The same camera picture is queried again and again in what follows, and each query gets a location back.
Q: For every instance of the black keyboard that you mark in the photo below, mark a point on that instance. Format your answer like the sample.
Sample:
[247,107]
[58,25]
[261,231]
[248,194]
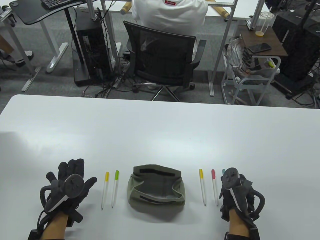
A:
[55,3]

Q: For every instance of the white desk leg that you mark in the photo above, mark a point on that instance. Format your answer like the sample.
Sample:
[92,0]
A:
[56,60]

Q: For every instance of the white twist pen red cap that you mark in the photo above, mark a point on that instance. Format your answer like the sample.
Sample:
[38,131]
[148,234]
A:
[215,190]

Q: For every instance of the cardboard tube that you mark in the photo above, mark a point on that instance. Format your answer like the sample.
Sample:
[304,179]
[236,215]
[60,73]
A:
[221,12]
[125,8]

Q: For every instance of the clear plastic bag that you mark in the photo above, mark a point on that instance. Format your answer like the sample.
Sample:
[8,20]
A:
[235,55]

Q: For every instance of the white twist pen yellow cap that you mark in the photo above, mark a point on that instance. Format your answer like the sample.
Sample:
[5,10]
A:
[203,190]
[105,190]

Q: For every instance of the person's left hand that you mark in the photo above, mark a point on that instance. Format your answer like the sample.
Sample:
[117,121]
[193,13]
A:
[75,167]

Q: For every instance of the white background desk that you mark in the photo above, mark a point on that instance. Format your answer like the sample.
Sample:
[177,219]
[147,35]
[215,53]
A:
[240,12]

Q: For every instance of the black wrist-mounted device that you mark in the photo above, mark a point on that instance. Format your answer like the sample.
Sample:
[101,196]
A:
[253,231]
[36,235]

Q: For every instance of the person's right hand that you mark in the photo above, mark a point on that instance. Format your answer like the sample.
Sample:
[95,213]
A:
[226,200]

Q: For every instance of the white cart with brown top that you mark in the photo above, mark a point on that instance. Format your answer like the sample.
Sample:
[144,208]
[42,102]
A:
[265,37]

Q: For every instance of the black smartphone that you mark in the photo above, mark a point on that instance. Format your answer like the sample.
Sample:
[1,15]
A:
[259,47]

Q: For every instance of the black computer tower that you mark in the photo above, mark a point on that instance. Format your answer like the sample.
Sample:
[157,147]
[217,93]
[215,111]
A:
[90,50]

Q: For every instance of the large black equipment case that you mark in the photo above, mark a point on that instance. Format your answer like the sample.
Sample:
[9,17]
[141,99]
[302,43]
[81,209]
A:
[297,45]

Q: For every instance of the white twist pen green cap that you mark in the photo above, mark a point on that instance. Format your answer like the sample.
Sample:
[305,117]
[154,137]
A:
[115,188]

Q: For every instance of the clear plastic cup with straw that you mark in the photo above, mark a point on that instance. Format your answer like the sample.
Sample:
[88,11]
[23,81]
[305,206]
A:
[265,22]

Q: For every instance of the person's right forearm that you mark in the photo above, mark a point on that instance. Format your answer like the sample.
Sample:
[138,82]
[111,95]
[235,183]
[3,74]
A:
[236,222]

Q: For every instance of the grey white tracking controller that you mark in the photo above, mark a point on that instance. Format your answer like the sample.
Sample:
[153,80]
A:
[73,185]
[230,177]

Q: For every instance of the black mesh office chair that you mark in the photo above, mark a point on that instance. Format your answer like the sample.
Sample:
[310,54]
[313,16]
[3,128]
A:
[160,57]

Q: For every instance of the green fabric pencil pouch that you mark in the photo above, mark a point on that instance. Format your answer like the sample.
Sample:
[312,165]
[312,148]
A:
[155,197]

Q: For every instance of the black curved standing desk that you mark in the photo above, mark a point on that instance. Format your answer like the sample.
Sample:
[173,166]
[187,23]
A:
[32,15]

